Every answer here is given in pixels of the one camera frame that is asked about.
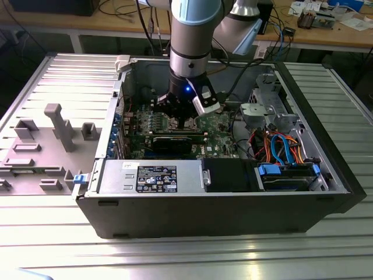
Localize black graphics card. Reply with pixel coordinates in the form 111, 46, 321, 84
151, 134, 195, 155

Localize wooden desk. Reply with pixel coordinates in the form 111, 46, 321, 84
0, 0, 373, 55

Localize silver power supply with label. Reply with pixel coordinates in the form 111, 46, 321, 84
98, 159, 203, 195

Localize copper heatsink cooler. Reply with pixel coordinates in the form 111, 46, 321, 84
297, 8, 316, 30

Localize white plastic bag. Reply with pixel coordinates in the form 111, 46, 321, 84
340, 16, 372, 32

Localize silver square CPU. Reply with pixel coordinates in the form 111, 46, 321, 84
171, 115, 192, 130

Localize orange wire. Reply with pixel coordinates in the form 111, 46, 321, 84
263, 131, 306, 165

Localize green RAM stick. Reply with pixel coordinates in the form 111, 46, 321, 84
11, 169, 64, 176

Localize metal socket cover frame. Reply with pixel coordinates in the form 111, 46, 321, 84
163, 114, 202, 131

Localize green motherboard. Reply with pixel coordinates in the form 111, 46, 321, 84
118, 97, 253, 160

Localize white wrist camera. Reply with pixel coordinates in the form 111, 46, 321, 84
192, 84, 221, 117

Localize dark monitor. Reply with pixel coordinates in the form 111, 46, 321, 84
8, 0, 96, 17

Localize white printed papers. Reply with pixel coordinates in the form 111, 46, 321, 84
288, 1, 305, 16

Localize black plastic shroud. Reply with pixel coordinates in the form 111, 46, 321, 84
202, 159, 259, 193

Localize black upright box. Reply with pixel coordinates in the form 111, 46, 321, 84
258, 0, 275, 36

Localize metal disk bay cage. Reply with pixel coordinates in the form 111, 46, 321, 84
240, 72, 302, 132

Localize grey plastic parts rack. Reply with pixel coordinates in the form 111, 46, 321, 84
0, 103, 101, 196

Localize hard disk in blue carrier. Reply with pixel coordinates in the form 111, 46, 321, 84
256, 163, 321, 192

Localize loose green circuit board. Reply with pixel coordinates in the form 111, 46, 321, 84
314, 11, 336, 30

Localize blue flat wire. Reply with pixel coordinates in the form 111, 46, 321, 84
270, 133, 295, 166

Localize black open PC case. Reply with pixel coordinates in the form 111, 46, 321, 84
71, 55, 367, 240

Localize blue plastic box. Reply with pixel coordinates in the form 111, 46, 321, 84
328, 0, 365, 14

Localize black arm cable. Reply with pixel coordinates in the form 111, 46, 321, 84
214, 57, 265, 102

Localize red wire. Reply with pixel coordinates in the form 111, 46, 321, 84
249, 128, 266, 160

